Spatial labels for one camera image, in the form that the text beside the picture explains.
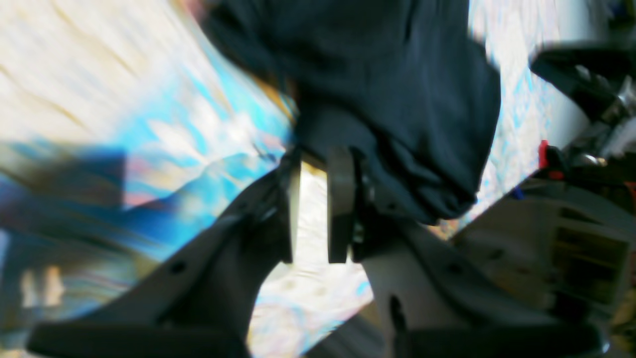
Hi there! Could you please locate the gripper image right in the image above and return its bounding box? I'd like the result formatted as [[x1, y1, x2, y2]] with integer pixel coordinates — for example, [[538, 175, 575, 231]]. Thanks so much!
[[531, 42, 636, 125]]

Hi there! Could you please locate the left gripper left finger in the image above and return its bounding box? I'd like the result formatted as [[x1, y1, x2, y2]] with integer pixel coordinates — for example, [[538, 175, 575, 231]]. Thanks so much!
[[276, 149, 302, 264]]

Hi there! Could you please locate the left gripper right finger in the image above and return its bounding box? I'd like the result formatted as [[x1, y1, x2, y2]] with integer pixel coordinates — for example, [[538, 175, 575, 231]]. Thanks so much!
[[326, 146, 373, 264]]

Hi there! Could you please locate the black t-shirt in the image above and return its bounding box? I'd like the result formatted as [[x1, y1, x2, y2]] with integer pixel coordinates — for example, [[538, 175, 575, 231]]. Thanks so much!
[[200, 0, 501, 225]]

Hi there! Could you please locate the patterned tablecloth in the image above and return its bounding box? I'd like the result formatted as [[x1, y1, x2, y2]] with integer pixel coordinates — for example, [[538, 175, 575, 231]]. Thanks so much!
[[1, 0, 590, 358]]

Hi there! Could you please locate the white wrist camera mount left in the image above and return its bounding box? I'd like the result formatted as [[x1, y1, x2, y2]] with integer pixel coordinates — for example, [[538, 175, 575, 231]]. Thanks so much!
[[26, 170, 606, 358]]

